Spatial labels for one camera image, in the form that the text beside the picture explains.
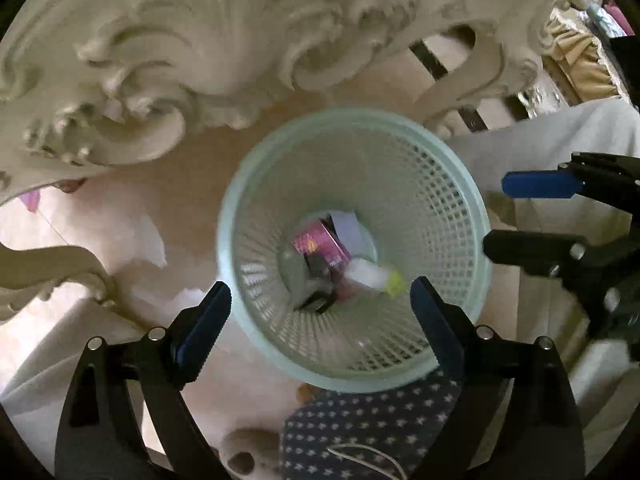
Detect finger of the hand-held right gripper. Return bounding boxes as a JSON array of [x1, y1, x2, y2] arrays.
[[501, 152, 640, 226], [482, 229, 640, 313]]

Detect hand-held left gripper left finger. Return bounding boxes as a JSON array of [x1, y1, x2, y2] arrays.
[[54, 281, 236, 480]]

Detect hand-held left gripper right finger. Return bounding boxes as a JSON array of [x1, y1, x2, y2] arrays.
[[410, 276, 587, 480]]

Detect pale green mesh wastebasket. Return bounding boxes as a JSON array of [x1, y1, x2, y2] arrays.
[[216, 107, 493, 393]]

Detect person's right leg white trousers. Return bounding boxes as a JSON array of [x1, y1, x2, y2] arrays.
[[450, 97, 640, 476]]

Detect white and yellow wrapper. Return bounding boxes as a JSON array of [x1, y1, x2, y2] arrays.
[[345, 257, 407, 297]]

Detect black plastic item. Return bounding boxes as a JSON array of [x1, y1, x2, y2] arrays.
[[295, 252, 340, 314]]

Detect white paper sheet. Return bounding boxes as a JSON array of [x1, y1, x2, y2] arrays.
[[329, 210, 375, 261]]

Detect dark star-printed cushion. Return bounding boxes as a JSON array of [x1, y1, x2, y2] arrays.
[[277, 367, 467, 480]]

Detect golden upholstered sofa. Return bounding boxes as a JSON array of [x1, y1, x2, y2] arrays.
[[542, 5, 632, 106]]

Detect pink printed box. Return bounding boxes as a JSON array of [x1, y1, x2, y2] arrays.
[[292, 220, 351, 268]]

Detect beige plush slipper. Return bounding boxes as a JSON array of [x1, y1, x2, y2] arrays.
[[220, 427, 282, 480]]

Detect ornate carved cream table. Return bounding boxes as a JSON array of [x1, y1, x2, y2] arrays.
[[0, 0, 601, 322]]

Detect white cable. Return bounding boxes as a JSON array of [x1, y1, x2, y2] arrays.
[[325, 441, 407, 479]]

